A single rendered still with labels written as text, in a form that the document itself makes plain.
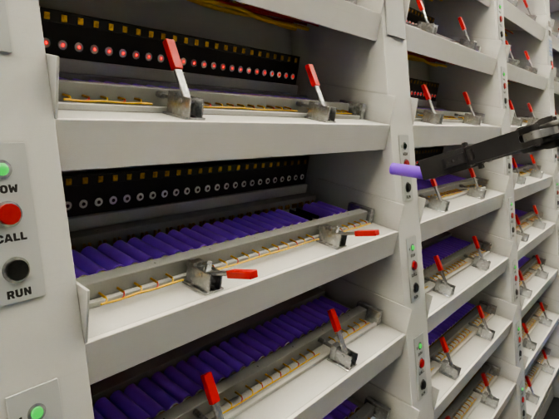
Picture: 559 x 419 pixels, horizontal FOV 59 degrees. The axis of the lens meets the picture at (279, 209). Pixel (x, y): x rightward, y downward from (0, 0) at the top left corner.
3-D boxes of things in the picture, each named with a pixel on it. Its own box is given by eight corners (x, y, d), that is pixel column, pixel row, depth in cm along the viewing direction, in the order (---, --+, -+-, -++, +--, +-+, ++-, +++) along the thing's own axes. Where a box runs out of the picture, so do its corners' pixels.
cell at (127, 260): (109, 255, 59) (141, 274, 56) (96, 258, 58) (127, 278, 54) (110, 241, 59) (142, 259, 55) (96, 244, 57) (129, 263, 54)
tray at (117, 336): (393, 253, 90) (404, 204, 87) (82, 388, 43) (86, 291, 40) (305, 221, 101) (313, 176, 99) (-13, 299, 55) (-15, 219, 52)
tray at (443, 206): (501, 207, 143) (514, 161, 140) (414, 244, 97) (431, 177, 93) (435, 189, 155) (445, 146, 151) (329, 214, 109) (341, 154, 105)
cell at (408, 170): (392, 160, 76) (432, 165, 72) (395, 165, 77) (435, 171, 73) (388, 170, 75) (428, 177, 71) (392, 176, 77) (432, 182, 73)
